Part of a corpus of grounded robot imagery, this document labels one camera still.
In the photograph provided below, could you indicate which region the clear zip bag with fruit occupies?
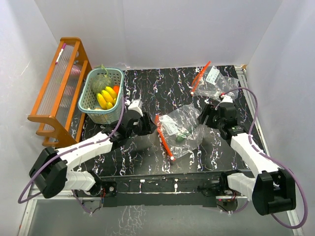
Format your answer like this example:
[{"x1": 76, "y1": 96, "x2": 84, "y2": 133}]
[{"x1": 190, "y1": 61, "x2": 239, "y2": 101}]

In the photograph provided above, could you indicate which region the pink white marker pen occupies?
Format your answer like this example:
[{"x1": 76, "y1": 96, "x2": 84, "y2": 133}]
[{"x1": 55, "y1": 43, "x2": 66, "y2": 65}]

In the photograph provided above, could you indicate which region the fake banana bunch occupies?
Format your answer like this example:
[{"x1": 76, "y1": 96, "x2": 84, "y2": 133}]
[{"x1": 96, "y1": 87, "x2": 118, "y2": 110}]

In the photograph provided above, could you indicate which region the fake green cucumber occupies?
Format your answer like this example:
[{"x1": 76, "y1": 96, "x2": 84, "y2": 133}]
[{"x1": 175, "y1": 129, "x2": 193, "y2": 143}]

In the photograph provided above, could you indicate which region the fake green netted melon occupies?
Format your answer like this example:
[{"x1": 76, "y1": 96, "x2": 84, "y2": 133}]
[{"x1": 91, "y1": 64, "x2": 114, "y2": 94}]

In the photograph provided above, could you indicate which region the aluminium frame rail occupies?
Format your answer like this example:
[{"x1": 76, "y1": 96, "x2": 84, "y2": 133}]
[{"x1": 18, "y1": 177, "x2": 302, "y2": 236}]

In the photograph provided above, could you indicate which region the orange wooden rack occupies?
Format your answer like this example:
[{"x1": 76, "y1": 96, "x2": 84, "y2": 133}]
[{"x1": 28, "y1": 37, "x2": 92, "y2": 148}]

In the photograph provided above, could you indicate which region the teal plastic basket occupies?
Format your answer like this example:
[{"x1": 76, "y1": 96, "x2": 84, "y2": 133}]
[{"x1": 78, "y1": 66, "x2": 125, "y2": 124}]

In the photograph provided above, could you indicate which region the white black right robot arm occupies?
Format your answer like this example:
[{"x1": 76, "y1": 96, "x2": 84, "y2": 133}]
[{"x1": 198, "y1": 102, "x2": 296, "y2": 215}]

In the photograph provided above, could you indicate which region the clear zip bag with vegetables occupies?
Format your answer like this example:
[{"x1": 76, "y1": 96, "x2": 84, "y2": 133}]
[{"x1": 155, "y1": 104, "x2": 205, "y2": 161}]

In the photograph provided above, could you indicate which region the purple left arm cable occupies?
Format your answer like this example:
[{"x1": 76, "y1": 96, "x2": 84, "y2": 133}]
[{"x1": 17, "y1": 97, "x2": 131, "y2": 217}]

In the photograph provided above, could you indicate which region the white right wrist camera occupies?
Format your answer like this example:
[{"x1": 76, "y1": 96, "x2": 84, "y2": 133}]
[{"x1": 220, "y1": 93, "x2": 233, "y2": 103}]

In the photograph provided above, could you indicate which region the fake orange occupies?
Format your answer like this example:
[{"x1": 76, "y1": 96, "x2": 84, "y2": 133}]
[{"x1": 113, "y1": 86, "x2": 120, "y2": 94}]

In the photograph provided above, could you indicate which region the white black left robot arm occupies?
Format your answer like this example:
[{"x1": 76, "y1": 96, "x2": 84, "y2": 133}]
[{"x1": 29, "y1": 110, "x2": 157, "y2": 199}]

